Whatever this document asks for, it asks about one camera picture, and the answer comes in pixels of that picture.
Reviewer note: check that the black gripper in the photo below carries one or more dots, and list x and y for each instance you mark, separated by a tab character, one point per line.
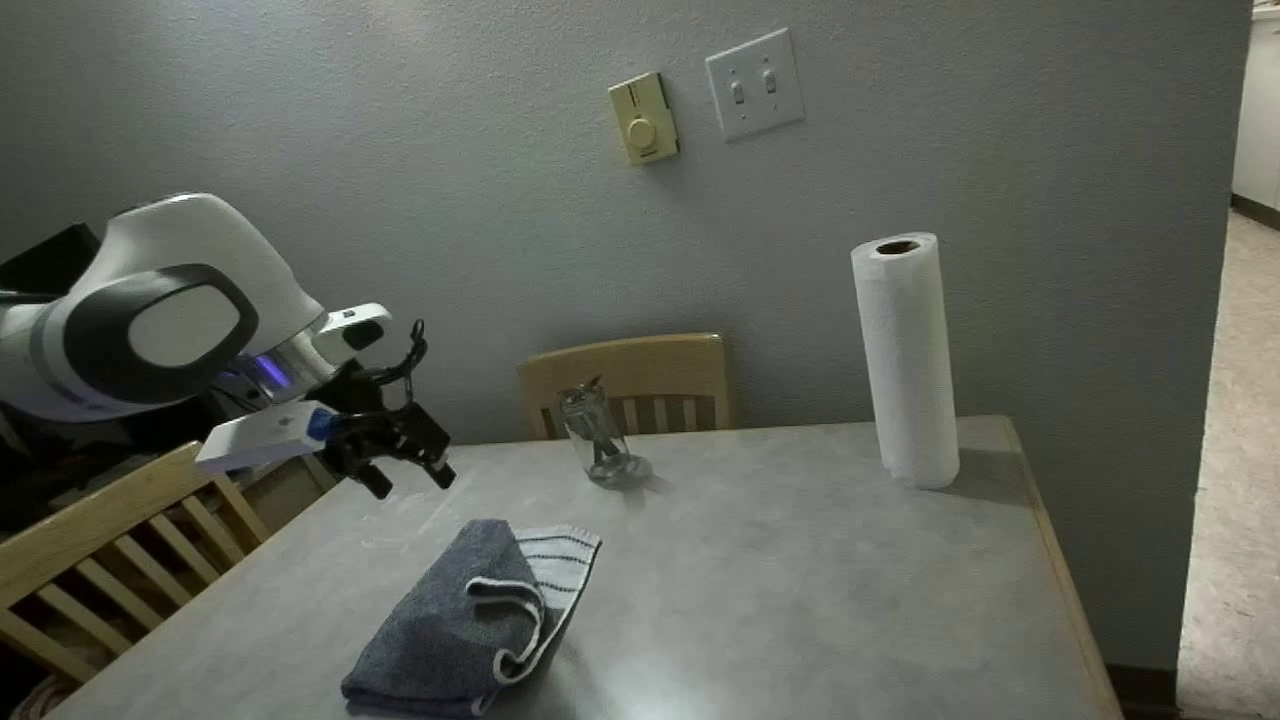
383	431

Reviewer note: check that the blue striped towel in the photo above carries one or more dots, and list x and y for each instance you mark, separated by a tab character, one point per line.
474	626

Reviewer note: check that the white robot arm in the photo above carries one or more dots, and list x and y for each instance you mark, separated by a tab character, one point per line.
185	297

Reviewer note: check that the white paper towel roll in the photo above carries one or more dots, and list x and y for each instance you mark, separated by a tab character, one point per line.
907	349

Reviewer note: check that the wooden chair behind table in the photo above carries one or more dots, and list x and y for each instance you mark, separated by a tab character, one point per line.
672	383

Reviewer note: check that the wooden chair at left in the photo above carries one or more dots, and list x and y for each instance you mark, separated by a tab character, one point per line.
93	579

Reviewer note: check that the black monitor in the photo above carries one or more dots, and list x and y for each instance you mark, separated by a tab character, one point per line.
51	268

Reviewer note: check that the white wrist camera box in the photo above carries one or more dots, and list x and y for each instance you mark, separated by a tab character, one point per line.
267	436

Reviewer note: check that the white light switch plate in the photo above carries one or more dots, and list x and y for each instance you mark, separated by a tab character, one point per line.
755	87

